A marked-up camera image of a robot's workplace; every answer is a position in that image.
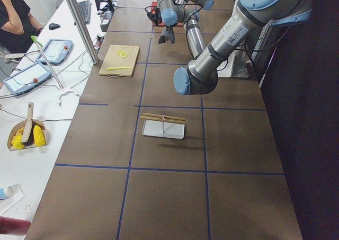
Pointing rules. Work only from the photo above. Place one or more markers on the pink plastic bin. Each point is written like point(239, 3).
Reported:
point(169, 12)

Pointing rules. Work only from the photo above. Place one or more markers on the wooden rack rod outer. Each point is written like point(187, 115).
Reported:
point(159, 116)

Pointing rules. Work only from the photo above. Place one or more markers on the yellow plastic knife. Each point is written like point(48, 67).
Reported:
point(117, 68)

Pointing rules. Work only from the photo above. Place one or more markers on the far teach pendant tablet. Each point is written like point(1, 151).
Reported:
point(57, 50)

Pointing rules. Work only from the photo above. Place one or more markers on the seated person black shirt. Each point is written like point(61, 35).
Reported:
point(17, 26)

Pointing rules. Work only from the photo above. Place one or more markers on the white camera pole base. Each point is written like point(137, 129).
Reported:
point(234, 66)

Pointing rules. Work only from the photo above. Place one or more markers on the wooden rack rod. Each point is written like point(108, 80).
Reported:
point(164, 120)
point(159, 116)

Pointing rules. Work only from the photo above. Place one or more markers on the black box with label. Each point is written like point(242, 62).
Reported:
point(105, 20)

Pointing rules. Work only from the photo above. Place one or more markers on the grey pink towel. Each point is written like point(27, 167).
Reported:
point(167, 35)

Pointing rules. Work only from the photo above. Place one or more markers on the beige hand brush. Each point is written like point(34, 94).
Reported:
point(27, 137)

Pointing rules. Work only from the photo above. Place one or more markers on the white rack tray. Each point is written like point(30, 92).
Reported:
point(163, 129)

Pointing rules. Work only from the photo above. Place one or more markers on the yellow cloth in dustpan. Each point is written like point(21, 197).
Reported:
point(38, 138)

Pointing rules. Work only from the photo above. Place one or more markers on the black computer mouse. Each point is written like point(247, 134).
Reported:
point(53, 26)

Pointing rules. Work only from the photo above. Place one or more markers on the near teach pendant tablet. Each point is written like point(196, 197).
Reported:
point(27, 79)

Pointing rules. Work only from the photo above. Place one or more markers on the lemon slice near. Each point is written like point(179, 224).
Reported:
point(123, 54)

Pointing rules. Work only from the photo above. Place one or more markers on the black keyboard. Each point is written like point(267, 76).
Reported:
point(85, 10)

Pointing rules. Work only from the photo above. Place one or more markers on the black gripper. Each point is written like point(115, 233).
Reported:
point(167, 34)

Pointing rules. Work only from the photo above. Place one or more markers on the white blue tube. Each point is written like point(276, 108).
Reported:
point(6, 192)

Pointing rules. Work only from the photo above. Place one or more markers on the reacher grabber stick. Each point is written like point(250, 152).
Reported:
point(62, 90)

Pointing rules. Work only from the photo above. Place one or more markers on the beige dustpan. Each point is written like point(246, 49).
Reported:
point(22, 124)

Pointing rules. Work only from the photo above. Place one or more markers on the aluminium frame post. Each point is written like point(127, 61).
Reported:
point(83, 31)

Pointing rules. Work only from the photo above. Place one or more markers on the bamboo cutting board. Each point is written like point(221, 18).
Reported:
point(113, 60)

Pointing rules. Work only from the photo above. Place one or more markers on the teach pendant tablet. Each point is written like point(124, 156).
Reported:
point(57, 50)
point(27, 79)

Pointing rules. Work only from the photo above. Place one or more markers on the wooden rack rod inner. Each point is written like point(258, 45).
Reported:
point(164, 120)

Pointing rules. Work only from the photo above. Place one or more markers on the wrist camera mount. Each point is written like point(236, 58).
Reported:
point(153, 14)

